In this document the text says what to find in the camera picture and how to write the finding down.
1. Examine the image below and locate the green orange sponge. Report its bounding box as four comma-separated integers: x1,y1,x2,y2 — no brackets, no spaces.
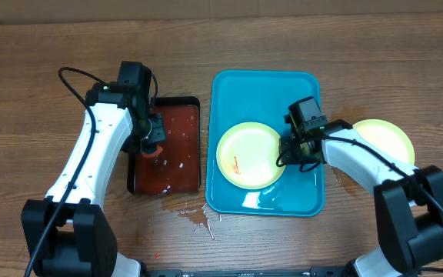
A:
142,144,163,158

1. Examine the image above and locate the yellow plate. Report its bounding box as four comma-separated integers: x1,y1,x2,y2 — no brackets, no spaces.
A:
216,122,285,190
353,119,415,165

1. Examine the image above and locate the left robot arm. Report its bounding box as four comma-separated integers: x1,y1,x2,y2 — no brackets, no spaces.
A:
21,82,159,276

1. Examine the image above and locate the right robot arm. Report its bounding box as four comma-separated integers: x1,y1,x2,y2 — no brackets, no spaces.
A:
276,116,443,276

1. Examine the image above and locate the black tray with red water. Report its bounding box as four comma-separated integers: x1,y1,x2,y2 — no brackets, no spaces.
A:
127,96,202,195

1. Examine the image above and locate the teal plastic tray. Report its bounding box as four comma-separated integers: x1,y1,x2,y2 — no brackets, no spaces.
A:
205,70,325,217

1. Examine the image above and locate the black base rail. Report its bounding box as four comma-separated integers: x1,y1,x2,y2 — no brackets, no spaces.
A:
141,266,357,277

